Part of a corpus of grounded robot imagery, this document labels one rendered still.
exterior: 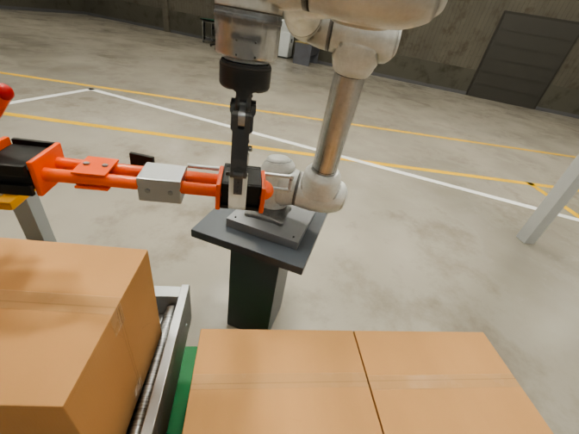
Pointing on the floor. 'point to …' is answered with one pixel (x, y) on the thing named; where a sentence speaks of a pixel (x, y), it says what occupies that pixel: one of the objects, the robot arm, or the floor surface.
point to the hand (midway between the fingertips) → (239, 182)
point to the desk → (305, 53)
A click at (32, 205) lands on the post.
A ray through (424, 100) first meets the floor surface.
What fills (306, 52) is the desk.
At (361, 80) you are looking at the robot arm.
